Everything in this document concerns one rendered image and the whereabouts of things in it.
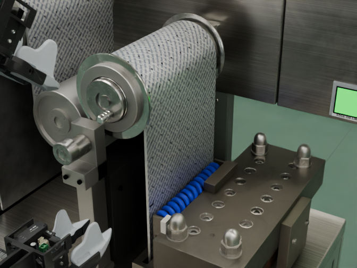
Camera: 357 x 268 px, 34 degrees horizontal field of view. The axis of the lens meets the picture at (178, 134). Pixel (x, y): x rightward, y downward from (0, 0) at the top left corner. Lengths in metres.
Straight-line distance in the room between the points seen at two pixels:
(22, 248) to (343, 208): 2.29
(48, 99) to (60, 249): 0.33
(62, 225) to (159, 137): 0.23
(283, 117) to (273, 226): 2.71
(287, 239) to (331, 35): 0.37
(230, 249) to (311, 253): 0.28
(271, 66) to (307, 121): 2.55
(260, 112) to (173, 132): 2.74
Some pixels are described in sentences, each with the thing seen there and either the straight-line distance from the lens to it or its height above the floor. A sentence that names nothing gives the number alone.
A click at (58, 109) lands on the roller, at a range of 1.04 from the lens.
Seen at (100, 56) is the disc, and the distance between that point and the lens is 0.93.
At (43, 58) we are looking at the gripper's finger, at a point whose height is 1.38.
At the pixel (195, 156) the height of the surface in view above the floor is 1.07.
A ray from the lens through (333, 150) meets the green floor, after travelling 3.40.
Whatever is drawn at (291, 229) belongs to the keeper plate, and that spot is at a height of 1.01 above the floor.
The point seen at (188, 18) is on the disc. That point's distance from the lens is 1.12.
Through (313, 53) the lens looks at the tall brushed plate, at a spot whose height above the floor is 1.26.
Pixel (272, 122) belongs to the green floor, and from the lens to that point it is 3.64.
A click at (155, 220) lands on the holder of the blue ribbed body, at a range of 1.02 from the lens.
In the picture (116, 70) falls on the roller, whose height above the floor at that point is 1.30.
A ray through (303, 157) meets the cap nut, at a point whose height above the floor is 1.05.
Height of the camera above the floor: 1.64
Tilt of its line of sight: 28 degrees down
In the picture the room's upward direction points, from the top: straight up
